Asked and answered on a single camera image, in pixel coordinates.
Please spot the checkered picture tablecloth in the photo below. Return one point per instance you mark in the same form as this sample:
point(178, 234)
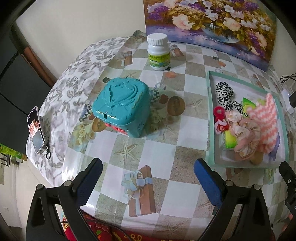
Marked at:
point(182, 208)

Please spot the smartphone with keyring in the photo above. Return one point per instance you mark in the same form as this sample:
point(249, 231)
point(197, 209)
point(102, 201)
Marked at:
point(35, 126)

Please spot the small green tissue pack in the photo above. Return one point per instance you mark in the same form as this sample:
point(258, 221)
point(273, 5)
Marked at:
point(246, 103)

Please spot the leopard print scrunchie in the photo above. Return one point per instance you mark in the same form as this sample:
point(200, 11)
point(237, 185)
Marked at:
point(225, 96)

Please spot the pink floral scrunchie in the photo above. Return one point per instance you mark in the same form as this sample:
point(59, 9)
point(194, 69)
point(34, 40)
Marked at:
point(247, 133)

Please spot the lime green microfiber cloth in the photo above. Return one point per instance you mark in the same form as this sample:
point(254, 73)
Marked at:
point(260, 102)

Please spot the floral painting canvas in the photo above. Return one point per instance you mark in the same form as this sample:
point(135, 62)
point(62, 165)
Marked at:
point(243, 29)

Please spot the round tan sponge puff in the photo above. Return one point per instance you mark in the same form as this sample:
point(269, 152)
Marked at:
point(257, 158)

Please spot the teal shallow cardboard tray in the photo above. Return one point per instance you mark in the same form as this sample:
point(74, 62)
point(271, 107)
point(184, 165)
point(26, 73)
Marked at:
point(218, 155)

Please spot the pink white fuzzy sock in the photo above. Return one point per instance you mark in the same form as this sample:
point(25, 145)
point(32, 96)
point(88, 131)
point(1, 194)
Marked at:
point(266, 117)

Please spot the white power strip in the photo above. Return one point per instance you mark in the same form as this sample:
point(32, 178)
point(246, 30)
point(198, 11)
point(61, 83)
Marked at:
point(286, 96)

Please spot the white green pill bottle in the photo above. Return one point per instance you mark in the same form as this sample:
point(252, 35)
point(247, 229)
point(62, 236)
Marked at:
point(158, 51)

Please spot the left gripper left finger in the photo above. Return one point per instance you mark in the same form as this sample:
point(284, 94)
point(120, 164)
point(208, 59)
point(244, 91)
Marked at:
point(43, 221)

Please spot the purple wet wipes pack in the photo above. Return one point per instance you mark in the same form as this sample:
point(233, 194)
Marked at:
point(272, 154)

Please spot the black power adapter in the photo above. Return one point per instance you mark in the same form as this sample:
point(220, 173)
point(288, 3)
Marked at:
point(292, 100)

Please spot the teal plastic toy box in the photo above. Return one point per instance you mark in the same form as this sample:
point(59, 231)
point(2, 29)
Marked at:
point(124, 104)

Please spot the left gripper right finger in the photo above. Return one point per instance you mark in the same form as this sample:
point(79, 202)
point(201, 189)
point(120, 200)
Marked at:
point(253, 220)

